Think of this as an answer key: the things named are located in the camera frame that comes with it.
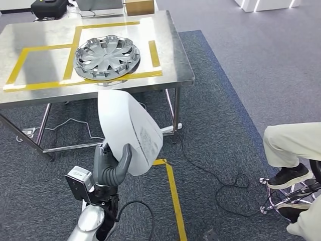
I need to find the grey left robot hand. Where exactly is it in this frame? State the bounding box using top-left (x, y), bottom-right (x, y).
top-left (93, 143), bottom-right (133, 187)

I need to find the white curved plastic part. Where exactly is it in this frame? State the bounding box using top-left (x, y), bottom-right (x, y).
top-left (97, 89), bottom-right (164, 177)

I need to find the steel workbench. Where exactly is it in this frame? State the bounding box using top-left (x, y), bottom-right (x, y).
top-left (0, 10), bottom-right (196, 163)

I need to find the white power strip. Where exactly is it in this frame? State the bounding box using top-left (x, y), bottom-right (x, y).
top-left (160, 123), bottom-right (183, 135)

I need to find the grey wheel hubcap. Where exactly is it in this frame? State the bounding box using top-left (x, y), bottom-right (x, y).
top-left (73, 35), bottom-right (141, 82)

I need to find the grey floor socket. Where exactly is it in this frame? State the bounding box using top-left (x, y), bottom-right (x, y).
top-left (16, 127), bottom-right (36, 142)

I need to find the grey equipment case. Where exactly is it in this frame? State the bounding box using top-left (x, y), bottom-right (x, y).
top-left (75, 0), bottom-right (124, 17)

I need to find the brown cardboard box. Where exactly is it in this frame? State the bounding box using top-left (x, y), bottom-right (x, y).
top-left (124, 0), bottom-right (155, 17)

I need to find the black bag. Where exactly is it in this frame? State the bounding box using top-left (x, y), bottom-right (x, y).
top-left (30, 0), bottom-right (69, 20)

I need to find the chrome stool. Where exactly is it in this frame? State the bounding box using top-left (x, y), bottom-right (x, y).
top-left (259, 159), bottom-right (321, 223)

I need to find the person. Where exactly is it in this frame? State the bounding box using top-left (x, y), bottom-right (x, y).
top-left (262, 122), bottom-right (321, 241)

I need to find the black shoe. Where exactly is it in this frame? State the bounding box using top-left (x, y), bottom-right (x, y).
top-left (276, 202), bottom-right (313, 224)
top-left (267, 163), bottom-right (314, 190)

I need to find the white lit plinth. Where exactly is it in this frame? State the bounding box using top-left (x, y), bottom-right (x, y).
top-left (234, 0), bottom-right (301, 13)

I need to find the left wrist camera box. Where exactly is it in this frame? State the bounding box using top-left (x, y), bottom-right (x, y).
top-left (64, 166), bottom-right (96, 203)

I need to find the thin white cable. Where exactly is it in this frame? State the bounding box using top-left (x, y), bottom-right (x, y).
top-left (35, 118), bottom-right (106, 142)

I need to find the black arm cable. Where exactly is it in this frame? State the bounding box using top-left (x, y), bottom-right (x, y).
top-left (118, 200), bottom-right (155, 241)

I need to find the black floor cable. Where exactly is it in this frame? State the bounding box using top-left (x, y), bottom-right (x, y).
top-left (179, 135), bottom-right (279, 218)

